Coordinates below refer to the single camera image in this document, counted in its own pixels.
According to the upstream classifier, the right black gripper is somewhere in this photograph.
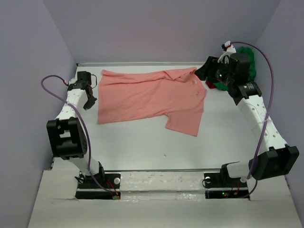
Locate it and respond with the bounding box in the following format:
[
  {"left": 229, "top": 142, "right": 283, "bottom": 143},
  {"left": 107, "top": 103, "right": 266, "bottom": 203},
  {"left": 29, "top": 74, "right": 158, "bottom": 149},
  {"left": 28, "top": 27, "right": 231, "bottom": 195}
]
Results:
[{"left": 194, "top": 56, "right": 235, "bottom": 86}]

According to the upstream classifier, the pink t shirt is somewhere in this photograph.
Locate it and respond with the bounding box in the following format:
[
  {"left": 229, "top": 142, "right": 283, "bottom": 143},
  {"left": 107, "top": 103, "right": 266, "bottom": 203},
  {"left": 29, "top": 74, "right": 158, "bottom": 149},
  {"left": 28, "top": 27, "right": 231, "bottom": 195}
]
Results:
[{"left": 97, "top": 67, "right": 207, "bottom": 136}]

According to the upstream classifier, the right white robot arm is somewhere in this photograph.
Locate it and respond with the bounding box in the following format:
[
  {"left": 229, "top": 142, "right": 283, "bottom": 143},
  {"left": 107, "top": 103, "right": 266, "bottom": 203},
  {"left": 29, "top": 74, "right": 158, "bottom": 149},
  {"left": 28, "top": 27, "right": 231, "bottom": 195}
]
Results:
[{"left": 195, "top": 53, "right": 299, "bottom": 186}]

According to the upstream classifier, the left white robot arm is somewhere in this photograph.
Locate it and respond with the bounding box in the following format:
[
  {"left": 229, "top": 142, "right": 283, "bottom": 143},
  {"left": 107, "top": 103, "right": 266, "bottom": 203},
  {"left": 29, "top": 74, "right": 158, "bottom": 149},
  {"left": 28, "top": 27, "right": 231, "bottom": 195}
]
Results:
[{"left": 41, "top": 71, "right": 105, "bottom": 188}]

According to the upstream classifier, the red t shirt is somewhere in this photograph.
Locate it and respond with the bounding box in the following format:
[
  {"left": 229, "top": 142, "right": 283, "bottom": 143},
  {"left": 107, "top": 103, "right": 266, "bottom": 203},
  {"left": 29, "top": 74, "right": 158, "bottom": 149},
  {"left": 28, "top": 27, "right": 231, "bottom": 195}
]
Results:
[{"left": 206, "top": 81, "right": 217, "bottom": 89}]

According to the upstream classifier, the green t shirt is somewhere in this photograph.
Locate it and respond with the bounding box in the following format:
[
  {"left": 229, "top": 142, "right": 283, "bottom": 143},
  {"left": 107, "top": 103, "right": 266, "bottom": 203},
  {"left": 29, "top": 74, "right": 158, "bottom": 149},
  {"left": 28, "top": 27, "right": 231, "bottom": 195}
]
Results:
[{"left": 213, "top": 45, "right": 257, "bottom": 91}]

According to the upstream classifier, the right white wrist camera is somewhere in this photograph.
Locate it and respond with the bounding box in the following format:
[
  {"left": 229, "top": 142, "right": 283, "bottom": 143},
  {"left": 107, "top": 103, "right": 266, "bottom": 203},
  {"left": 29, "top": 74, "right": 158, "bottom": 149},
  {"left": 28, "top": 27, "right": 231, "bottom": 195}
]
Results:
[{"left": 218, "top": 41, "right": 236, "bottom": 64}]

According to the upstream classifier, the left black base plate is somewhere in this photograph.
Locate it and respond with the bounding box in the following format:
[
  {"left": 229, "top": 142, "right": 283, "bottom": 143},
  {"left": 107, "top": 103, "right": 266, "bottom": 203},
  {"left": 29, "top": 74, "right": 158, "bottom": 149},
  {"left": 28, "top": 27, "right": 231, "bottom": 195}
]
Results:
[{"left": 75, "top": 172, "right": 121, "bottom": 200}]

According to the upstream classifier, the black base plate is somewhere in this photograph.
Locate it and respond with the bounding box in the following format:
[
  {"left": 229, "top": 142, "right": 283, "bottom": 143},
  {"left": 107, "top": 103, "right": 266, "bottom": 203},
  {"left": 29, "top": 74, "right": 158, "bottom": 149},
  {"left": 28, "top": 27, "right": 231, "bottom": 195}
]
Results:
[
  {"left": 75, "top": 172, "right": 121, "bottom": 200},
  {"left": 202, "top": 172, "right": 249, "bottom": 199}
]

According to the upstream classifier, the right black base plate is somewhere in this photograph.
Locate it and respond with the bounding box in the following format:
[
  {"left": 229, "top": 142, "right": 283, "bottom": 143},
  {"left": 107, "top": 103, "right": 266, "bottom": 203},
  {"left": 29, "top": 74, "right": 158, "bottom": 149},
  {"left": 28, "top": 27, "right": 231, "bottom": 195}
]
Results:
[{"left": 202, "top": 172, "right": 249, "bottom": 199}]

